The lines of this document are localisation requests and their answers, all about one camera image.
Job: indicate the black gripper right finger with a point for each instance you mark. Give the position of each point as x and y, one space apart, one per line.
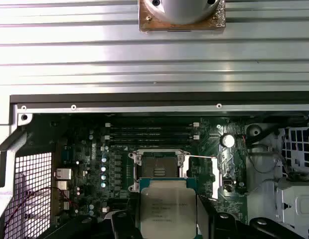
219 224

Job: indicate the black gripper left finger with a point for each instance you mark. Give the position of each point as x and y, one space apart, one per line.
124 226

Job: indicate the metal socket cover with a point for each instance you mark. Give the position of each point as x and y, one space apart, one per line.
214 179

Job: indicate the silver CPU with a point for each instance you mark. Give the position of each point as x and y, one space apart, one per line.
167 206

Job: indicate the CPU socket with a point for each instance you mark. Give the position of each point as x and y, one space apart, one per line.
157 164

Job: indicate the RAM slot black clips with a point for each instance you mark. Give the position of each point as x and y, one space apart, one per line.
149 143
149 130

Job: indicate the RAM slot white clips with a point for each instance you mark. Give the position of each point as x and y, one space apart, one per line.
149 137
149 124

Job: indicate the internal USB port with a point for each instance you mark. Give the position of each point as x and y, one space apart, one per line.
227 184

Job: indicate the silver blue capacitor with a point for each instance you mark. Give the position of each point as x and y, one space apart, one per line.
103 185
104 169
104 177
104 159

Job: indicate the grey metal drive cage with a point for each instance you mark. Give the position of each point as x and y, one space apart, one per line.
264 204

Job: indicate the silver metal port block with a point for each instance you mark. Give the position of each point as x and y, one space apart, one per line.
62 173
63 185

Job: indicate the silver coin battery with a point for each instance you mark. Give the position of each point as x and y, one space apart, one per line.
228 140

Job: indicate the green motherboard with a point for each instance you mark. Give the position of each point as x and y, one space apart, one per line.
209 139

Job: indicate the blue port connector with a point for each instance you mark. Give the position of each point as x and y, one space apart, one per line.
68 155

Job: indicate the black PC case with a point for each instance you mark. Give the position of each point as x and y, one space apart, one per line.
154 99

